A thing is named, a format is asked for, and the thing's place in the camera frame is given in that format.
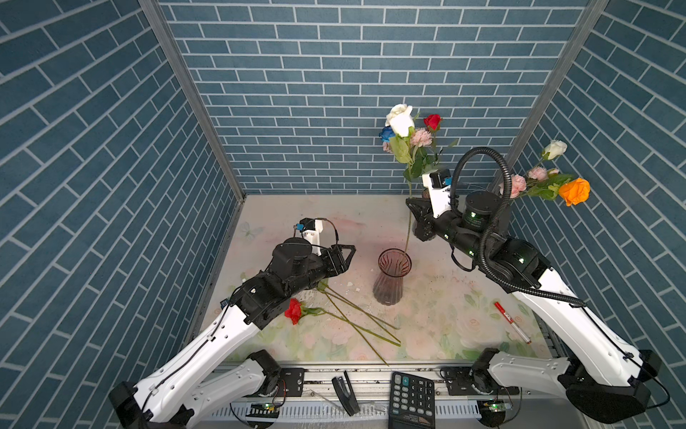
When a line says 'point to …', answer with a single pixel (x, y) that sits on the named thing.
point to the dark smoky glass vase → (393, 264)
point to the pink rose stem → (539, 183)
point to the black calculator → (412, 402)
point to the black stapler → (346, 393)
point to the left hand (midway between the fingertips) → (351, 252)
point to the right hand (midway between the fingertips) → (406, 196)
